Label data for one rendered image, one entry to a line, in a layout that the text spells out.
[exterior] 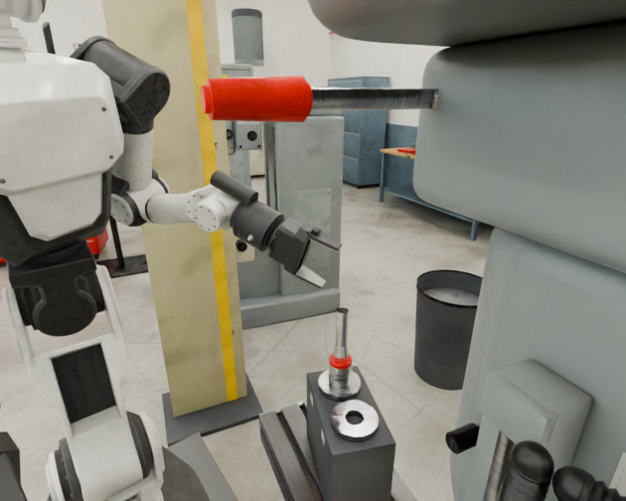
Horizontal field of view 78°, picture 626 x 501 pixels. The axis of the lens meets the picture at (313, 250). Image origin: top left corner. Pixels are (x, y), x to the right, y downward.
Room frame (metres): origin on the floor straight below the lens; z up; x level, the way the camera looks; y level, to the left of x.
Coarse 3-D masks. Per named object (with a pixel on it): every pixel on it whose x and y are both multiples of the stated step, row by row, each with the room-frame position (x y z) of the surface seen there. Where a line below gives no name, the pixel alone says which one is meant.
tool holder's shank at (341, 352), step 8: (336, 312) 0.65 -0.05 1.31; (344, 312) 0.64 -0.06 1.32; (336, 320) 0.65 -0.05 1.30; (344, 320) 0.64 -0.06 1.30; (336, 328) 0.65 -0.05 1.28; (344, 328) 0.64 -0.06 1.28; (336, 336) 0.65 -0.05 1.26; (344, 336) 0.64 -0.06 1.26; (336, 344) 0.65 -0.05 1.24; (344, 344) 0.64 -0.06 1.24; (336, 352) 0.64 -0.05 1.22; (344, 352) 0.64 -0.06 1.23
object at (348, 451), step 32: (320, 384) 0.64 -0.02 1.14; (352, 384) 0.64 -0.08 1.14; (320, 416) 0.57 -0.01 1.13; (352, 416) 0.57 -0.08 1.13; (320, 448) 0.56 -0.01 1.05; (352, 448) 0.50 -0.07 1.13; (384, 448) 0.50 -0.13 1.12; (320, 480) 0.56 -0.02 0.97; (352, 480) 0.49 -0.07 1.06; (384, 480) 0.51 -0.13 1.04
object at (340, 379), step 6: (330, 366) 0.64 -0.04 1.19; (330, 372) 0.64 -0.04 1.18; (336, 372) 0.63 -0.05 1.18; (342, 372) 0.63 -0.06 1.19; (348, 372) 0.63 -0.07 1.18; (330, 378) 0.64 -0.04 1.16; (336, 378) 0.63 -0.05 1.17; (342, 378) 0.63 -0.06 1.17; (348, 378) 0.63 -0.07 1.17; (330, 384) 0.64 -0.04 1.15; (336, 384) 0.63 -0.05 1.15; (342, 384) 0.63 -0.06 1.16; (348, 384) 0.64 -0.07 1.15
